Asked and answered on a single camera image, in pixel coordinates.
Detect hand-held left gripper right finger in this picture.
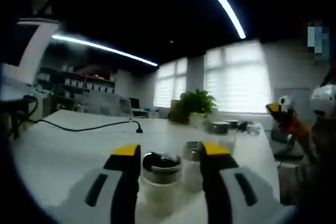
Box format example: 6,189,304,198
201,141,297,224

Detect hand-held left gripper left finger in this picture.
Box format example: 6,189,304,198
52,144,142,224

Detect glass seasoning bottle steel lid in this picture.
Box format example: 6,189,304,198
223,119,240,130
182,141,204,192
141,151,184,216
209,121,237,154

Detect person's right hand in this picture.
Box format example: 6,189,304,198
278,115,309,137

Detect white chest-worn device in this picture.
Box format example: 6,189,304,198
311,83,336,116

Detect wide window white blinds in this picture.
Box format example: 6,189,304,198
204,41,271,114

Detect white office chair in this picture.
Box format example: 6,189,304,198
119,97,148,119

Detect grey mesh office chair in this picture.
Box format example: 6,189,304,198
86,94,124,116

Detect brown paper bag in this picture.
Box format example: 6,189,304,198
167,99,190,125

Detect green plant in white pot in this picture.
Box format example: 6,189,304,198
180,89,218,127

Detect narrow window white blinds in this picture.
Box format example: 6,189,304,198
154,58,188,109

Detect shelf rack with white bins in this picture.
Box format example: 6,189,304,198
36,63,118,109

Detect white side table black legs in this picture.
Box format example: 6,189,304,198
0,94,40,140

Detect long ceiling light strip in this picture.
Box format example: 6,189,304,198
51,34,159,67
193,0,247,40

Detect white open laptop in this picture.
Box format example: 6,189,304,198
0,18,60,101

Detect black cable with plug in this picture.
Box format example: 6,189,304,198
25,119,144,135

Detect dark neck strap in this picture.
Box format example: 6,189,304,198
321,66,336,87

